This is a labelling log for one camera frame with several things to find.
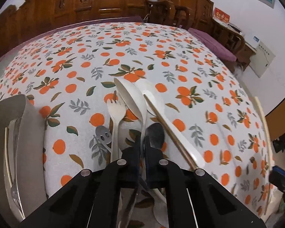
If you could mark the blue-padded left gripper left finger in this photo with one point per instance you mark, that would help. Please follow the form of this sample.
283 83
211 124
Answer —
106 186

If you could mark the red gift box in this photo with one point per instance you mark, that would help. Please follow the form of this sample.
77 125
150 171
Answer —
221 16

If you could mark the white plastic fork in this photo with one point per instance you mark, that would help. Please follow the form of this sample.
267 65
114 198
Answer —
117 111

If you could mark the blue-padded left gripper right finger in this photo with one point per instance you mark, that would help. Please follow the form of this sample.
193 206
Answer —
163 173

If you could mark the white wall cabinet door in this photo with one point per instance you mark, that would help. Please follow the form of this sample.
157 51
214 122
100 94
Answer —
261 60

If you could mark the white ladle spoon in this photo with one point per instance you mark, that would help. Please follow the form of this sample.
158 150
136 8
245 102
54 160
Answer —
135 101

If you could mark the grey metal rectangular tray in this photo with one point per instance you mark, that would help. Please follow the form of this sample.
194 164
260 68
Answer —
22 182

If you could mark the carved wooden sofa bench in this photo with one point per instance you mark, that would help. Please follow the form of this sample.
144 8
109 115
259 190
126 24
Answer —
35 17

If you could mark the orange print tablecloth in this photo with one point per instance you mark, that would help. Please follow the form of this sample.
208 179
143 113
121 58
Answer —
69 77

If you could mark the purple armchair cushion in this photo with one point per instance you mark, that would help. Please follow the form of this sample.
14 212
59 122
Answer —
213 45

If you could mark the white device on table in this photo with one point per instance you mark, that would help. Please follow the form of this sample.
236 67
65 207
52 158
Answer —
255 41

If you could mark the wooden side table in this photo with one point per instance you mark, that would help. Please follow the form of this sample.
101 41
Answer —
240 48

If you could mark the white long spoon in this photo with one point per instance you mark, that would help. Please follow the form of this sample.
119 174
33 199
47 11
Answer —
146 86

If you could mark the carved wooden armchair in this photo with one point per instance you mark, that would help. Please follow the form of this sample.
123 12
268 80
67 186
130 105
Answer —
201 14

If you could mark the black round spoon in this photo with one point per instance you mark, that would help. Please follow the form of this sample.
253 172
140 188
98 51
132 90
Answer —
156 135

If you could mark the silver slotted spoon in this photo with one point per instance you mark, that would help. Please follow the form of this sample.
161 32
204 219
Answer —
104 136

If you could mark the brown chopstick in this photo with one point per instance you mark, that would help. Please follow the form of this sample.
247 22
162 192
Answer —
191 155

